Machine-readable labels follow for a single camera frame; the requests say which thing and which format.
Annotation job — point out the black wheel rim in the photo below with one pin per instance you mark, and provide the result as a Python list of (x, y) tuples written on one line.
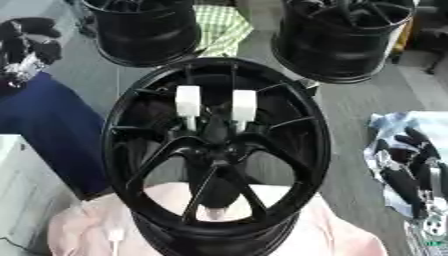
[(146, 36), (338, 50)]

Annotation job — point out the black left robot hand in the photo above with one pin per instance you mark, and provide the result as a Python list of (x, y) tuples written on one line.
[(17, 36)]

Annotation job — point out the green checked cloth table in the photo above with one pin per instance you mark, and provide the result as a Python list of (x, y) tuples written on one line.
[(221, 26)]

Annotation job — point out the black chair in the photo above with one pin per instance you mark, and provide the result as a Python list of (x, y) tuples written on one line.
[(431, 36)]

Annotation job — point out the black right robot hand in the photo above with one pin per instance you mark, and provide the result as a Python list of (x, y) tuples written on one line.
[(408, 186)]

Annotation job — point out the black spoked wheel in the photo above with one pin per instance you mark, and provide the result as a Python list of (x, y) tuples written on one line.
[(146, 110)]

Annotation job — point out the white pin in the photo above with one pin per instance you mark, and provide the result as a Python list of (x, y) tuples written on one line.
[(115, 235), (244, 105), (188, 100)]

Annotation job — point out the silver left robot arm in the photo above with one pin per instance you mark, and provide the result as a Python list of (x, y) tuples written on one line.
[(23, 71)]

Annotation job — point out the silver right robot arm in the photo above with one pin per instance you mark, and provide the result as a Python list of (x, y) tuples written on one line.
[(434, 236)]

